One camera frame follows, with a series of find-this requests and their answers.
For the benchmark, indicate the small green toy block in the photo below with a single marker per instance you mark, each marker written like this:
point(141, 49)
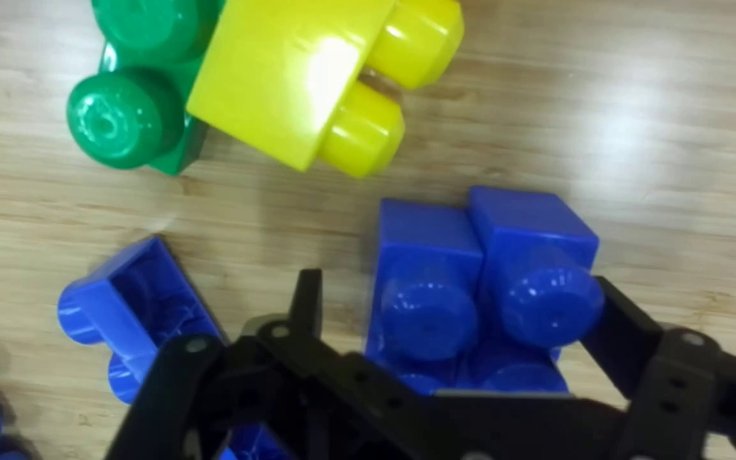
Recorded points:
point(128, 112)

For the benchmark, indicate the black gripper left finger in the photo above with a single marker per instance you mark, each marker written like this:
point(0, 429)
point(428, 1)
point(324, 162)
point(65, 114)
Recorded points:
point(215, 399)

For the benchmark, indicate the hollow blue toy block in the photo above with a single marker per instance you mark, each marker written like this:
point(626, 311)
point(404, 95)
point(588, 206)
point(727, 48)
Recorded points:
point(141, 297)

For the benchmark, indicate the yellow toy block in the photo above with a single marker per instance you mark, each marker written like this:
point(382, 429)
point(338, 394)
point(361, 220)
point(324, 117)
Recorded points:
point(293, 77)

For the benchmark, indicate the square blue toy block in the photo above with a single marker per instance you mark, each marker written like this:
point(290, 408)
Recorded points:
point(471, 272)

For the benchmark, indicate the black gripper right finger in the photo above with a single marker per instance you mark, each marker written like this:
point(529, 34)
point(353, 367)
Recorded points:
point(701, 399)

